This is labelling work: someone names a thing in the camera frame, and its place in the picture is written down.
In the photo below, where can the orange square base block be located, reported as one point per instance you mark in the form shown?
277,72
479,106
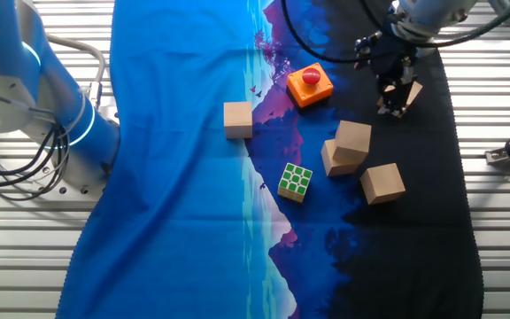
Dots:
299,86

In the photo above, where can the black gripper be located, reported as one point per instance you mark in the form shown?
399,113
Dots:
394,57

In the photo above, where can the Rubik's cube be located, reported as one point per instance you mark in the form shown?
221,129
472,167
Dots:
295,179

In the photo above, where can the blue mountain print cloth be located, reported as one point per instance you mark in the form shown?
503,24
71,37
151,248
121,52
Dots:
171,177

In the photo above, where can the light wooden cube block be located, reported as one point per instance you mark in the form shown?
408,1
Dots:
339,167
383,184
352,142
415,91
238,119

